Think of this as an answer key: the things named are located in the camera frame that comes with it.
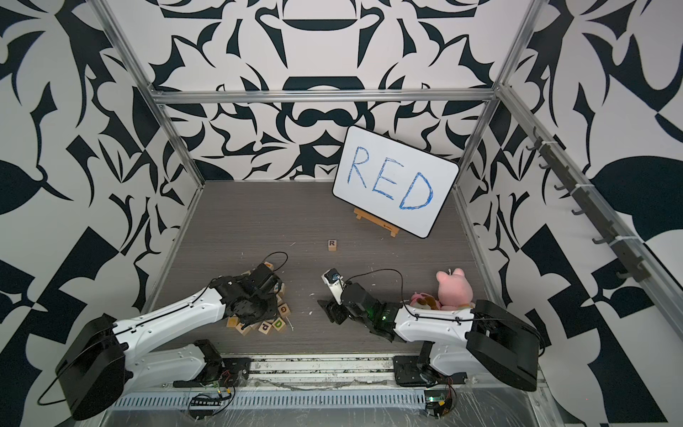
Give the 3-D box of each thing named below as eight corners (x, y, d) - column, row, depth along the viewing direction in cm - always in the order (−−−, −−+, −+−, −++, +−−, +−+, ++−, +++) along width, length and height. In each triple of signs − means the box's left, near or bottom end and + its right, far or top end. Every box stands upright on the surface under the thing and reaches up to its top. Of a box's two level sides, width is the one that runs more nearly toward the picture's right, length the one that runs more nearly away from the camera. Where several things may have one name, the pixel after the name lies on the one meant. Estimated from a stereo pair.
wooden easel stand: (351, 216, 108) (351, 211, 106) (355, 211, 110) (355, 206, 108) (394, 238, 102) (395, 234, 99) (398, 232, 103) (399, 228, 101)
